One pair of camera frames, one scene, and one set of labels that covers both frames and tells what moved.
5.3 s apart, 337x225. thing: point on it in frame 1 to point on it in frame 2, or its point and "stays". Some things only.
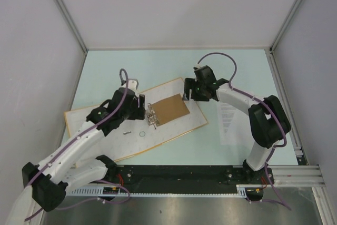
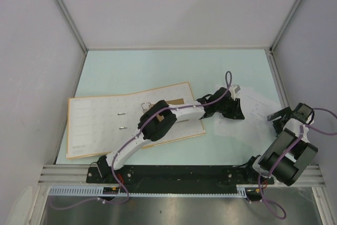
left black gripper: (139, 111) to (235, 111)
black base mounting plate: (189, 178) stays
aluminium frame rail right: (294, 133) stays
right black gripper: (190, 84) to (276, 123)
